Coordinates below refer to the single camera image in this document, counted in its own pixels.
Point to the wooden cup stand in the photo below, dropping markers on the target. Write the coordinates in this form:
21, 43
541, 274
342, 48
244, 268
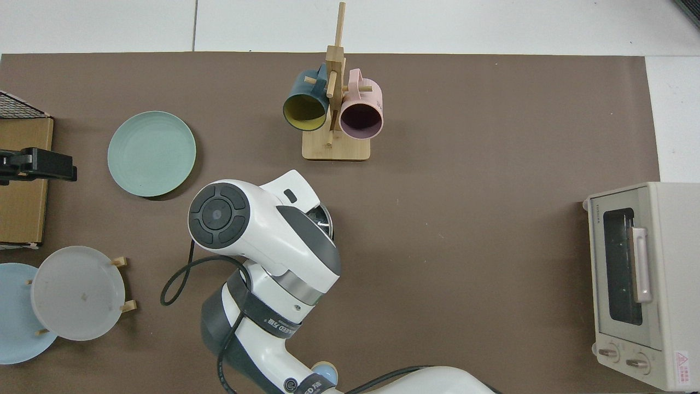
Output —
336, 148

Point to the glass lid with blue knob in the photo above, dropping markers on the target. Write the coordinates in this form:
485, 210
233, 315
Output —
326, 219

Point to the brown table cloth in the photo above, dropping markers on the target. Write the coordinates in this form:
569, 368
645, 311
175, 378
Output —
437, 246

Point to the green plate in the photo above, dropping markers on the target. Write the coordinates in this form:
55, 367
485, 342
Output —
150, 153

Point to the pale toaster oven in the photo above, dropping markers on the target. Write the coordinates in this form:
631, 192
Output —
672, 273

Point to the dark grey striped object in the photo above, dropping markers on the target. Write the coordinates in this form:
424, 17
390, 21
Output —
693, 6

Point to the small blue round thing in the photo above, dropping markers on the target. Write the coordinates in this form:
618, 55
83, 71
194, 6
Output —
328, 375

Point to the light blue plate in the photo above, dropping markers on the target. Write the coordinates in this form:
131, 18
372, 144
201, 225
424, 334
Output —
13, 317

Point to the grey plate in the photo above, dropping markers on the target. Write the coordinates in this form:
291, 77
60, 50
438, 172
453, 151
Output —
76, 295

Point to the wooden plate rack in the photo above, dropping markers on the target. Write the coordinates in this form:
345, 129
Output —
119, 262

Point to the dark teal cup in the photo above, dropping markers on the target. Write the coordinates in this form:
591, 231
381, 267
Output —
306, 112

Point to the pink cup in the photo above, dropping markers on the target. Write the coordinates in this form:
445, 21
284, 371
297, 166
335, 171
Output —
361, 120

